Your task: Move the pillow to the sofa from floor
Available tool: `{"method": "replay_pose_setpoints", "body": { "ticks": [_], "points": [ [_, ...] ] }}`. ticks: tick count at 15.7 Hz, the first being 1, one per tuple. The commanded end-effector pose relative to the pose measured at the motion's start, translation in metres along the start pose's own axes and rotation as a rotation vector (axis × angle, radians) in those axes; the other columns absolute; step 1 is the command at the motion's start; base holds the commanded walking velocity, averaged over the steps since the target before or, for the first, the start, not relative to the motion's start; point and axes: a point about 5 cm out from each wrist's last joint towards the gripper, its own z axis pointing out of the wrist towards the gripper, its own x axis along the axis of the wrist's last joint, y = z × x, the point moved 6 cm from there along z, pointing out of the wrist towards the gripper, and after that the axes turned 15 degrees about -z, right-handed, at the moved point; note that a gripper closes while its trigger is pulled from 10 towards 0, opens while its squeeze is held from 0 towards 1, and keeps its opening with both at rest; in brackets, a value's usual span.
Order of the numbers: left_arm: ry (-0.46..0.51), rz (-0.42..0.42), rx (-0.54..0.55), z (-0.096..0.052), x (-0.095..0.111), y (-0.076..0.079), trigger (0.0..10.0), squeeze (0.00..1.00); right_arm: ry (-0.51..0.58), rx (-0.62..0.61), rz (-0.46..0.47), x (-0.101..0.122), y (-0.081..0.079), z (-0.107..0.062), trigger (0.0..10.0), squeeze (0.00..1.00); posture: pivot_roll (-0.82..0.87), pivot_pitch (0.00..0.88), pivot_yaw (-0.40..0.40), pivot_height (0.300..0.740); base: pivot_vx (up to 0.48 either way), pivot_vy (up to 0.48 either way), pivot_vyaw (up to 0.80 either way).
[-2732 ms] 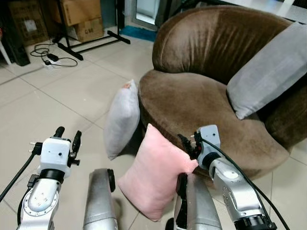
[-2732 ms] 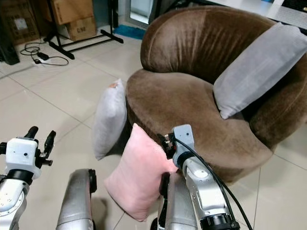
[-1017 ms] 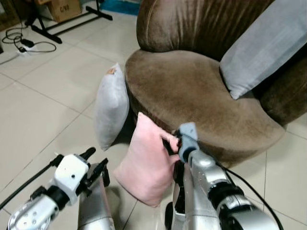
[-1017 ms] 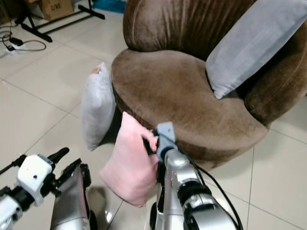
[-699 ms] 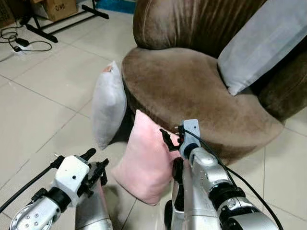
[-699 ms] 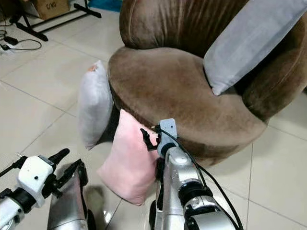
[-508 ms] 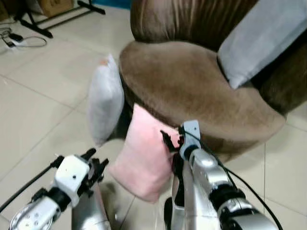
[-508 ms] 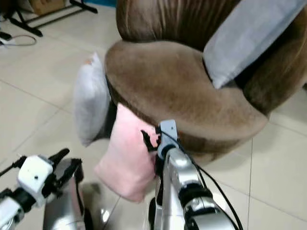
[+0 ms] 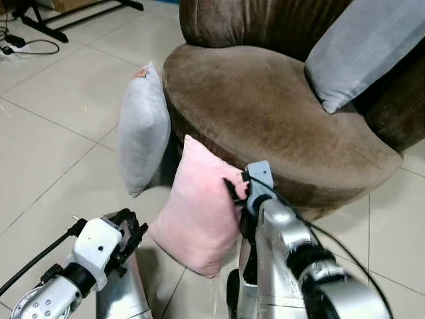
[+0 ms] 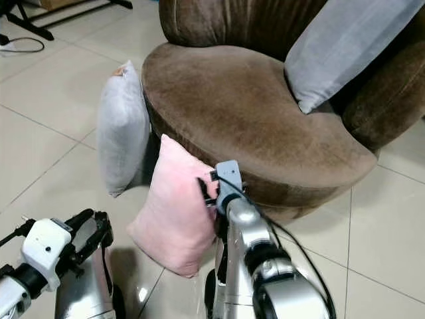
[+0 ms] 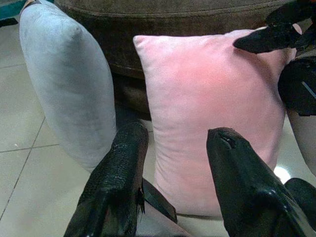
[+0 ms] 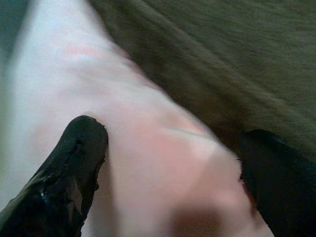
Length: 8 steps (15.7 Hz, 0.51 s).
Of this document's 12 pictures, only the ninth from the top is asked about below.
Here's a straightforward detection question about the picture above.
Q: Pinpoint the pink plush pillow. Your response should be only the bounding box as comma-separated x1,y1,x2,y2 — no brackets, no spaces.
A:
147,134,251,278

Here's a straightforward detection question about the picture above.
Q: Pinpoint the brown velvet round sofa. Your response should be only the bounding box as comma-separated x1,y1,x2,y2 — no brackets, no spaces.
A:
162,0,425,221

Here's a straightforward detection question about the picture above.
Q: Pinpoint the grey pillow with orange corner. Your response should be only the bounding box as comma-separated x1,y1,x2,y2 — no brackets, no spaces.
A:
118,61,173,198

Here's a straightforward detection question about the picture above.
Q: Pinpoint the plain grey pillow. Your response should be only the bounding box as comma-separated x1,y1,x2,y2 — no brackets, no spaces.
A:
304,0,425,114

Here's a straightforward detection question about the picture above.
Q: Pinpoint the black metal floor stand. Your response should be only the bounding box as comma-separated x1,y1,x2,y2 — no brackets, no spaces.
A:
12,0,144,43

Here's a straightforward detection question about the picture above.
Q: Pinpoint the silver left robot leg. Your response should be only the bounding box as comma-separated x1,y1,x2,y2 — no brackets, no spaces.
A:
96,253,154,319

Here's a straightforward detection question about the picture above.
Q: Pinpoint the silver robot leg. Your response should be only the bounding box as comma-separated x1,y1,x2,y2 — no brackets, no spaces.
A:
96,253,154,319
225,266,260,319

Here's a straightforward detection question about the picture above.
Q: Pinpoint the silver right robot leg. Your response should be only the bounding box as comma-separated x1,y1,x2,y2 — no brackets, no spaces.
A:
225,266,260,319

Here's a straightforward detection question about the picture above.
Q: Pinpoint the power strip with black plug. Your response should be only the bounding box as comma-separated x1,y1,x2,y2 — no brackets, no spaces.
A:
0,33,29,56

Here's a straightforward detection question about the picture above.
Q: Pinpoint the brown cardboard box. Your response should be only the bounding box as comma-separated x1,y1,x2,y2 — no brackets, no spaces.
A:
52,0,102,13

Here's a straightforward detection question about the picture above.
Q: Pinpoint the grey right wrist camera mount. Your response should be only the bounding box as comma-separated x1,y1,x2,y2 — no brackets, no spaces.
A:
243,160,277,217

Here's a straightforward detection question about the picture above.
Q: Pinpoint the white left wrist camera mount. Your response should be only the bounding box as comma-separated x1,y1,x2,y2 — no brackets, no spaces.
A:
71,217,125,274

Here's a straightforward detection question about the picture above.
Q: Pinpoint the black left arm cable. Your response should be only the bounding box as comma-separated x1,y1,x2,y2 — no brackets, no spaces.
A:
0,215,89,298

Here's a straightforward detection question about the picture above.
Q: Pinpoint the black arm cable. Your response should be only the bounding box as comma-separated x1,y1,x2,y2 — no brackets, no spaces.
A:
249,174,393,314
0,215,89,298

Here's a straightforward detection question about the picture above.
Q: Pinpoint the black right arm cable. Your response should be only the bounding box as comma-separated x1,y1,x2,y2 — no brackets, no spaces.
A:
249,174,393,314

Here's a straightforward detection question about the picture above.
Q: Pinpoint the black floor cable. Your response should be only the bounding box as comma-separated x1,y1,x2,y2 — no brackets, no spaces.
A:
0,12,61,58

